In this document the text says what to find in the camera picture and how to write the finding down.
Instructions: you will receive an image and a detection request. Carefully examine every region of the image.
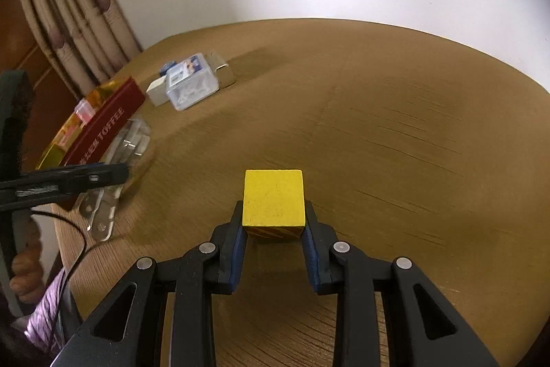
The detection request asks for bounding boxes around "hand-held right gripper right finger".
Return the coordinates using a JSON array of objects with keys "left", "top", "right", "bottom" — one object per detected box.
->
[{"left": 301, "top": 199, "right": 501, "bottom": 367}]

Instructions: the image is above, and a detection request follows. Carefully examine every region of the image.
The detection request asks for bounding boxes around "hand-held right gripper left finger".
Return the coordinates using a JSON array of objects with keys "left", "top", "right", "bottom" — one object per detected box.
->
[{"left": 52, "top": 199, "right": 252, "bottom": 367}]

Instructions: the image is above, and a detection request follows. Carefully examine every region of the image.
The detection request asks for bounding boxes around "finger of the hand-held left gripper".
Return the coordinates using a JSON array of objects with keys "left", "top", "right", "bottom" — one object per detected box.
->
[{"left": 0, "top": 162, "right": 130, "bottom": 213}]

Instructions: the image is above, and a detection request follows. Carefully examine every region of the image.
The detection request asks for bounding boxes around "red tin box gold inside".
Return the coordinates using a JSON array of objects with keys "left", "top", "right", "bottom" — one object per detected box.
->
[{"left": 34, "top": 77, "right": 147, "bottom": 170}]

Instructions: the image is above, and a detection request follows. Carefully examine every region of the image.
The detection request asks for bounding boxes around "pink wooden block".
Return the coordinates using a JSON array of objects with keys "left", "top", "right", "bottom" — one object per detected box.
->
[{"left": 74, "top": 99, "right": 94, "bottom": 122}]

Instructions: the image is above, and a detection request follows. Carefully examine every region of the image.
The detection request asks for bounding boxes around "yellow wooden block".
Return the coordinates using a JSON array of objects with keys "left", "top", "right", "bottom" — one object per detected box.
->
[{"left": 242, "top": 169, "right": 307, "bottom": 243}]

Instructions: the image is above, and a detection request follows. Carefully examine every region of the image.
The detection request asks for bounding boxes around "person's left forearm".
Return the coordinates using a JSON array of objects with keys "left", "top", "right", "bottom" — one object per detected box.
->
[{"left": 23, "top": 268, "right": 70, "bottom": 353}]

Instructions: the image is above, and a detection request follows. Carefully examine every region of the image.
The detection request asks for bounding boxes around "person's left hand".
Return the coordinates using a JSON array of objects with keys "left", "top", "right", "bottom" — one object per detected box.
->
[{"left": 9, "top": 218, "right": 44, "bottom": 304}]

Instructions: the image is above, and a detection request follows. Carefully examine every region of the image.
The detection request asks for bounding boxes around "brown wooden door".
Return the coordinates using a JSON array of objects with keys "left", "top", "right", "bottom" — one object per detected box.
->
[{"left": 0, "top": 0, "right": 82, "bottom": 161}]

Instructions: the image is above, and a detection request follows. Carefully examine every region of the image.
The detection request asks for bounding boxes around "white block with striped face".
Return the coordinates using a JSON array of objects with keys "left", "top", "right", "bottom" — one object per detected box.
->
[{"left": 145, "top": 77, "right": 170, "bottom": 107}]

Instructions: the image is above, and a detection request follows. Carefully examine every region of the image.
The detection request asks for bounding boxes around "beige patterned curtain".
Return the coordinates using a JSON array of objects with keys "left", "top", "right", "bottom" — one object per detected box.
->
[{"left": 15, "top": 0, "right": 144, "bottom": 101}]

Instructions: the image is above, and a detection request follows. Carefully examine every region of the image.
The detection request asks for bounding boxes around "clear plastic box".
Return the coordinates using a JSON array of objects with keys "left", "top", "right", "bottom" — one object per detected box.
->
[{"left": 165, "top": 53, "right": 218, "bottom": 112}]

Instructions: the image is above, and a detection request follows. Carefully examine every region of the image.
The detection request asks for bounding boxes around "brown wood-grain table cover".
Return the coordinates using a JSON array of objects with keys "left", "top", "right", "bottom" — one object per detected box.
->
[{"left": 52, "top": 18, "right": 550, "bottom": 367}]

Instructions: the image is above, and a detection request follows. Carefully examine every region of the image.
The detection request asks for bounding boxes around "thin black cable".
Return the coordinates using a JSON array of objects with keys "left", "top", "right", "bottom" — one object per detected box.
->
[{"left": 30, "top": 210, "right": 89, "bottom": 355}]

